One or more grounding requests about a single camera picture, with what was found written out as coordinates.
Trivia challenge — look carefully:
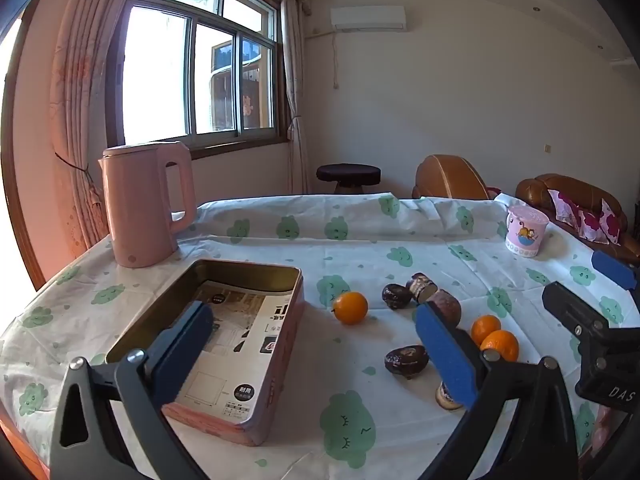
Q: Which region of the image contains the pink floral curtain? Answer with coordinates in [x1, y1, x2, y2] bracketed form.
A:
[47, 0, 146, 256]

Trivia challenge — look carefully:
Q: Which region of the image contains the pink electric kettle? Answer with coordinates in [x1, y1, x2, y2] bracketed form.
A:
[97, 141, 197, 268]

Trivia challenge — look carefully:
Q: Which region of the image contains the white green-patterned tablecloth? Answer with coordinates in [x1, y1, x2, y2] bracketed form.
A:
[0, 192, 640, 480]

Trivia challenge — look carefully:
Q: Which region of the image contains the beige tied curtain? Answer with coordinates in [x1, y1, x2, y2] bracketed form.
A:
[277, 0, 313, 196]

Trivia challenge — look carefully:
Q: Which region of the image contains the wooden door frame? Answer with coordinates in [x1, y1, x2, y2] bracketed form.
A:
[0, 10, 48, 291]

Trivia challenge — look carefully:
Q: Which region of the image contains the sliding glass window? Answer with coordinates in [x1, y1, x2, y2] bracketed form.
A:
[107, 0, 291, 150]

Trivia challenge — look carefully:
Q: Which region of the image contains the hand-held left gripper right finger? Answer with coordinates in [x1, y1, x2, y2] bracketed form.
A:
[413, 302, 583, 480]

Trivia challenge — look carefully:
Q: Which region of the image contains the orange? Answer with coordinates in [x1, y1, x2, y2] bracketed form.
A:
[331, 291, 369, 326]
[480, 330, 520, 363]
[471, 315, 502, 347]

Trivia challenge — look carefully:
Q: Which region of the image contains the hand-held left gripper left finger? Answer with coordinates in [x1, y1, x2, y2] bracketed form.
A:
[49, 301, 215, 480]

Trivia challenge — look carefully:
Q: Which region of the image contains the dark chocolate pastry front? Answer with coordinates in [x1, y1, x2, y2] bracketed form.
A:
[384, 345, 430, 380]

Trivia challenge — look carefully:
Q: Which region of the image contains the brown leather armchair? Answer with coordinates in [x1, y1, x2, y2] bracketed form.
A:
[412, 154, 493, 201]

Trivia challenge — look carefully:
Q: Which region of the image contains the white air conditioner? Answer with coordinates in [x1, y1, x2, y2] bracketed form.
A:
[330, 6, 407, 31]

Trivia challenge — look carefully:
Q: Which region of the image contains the brown leather sofa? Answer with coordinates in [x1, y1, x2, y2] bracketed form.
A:
[515, 174, 628, 247]

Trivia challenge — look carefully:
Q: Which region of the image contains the dark chocolate pastry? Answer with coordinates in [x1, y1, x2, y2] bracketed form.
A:
[384, 345, 430, 380]
[382, 283, 413, 310]

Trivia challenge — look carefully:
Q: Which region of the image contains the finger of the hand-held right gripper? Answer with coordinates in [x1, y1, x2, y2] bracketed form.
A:
[542, 281, 611, 343]
[591, 249, 640, 292]

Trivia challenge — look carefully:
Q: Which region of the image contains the pink floral pillow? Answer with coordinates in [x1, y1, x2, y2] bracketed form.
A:
[577, 207, 608, 244]
[600, 199, 622, 245]
[547, 189, 582, 224]

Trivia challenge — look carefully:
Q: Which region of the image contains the pink metal tin box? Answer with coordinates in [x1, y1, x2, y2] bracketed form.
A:
[105, 259, 304, 447]

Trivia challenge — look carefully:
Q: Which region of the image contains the dark round stool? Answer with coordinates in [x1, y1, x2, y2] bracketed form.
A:
[316, 163, 382, 196]

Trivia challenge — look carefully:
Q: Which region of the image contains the brown round fruit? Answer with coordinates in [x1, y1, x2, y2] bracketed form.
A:
[425, 288, 462, 328]

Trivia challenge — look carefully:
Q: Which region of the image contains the printed paper leaflet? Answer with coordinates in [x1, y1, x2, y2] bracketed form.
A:
[172, 280, 296, 418]

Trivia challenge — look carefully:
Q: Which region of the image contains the pink cartoon cup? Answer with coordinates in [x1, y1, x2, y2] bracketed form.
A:
[504, 205, 550, 258]

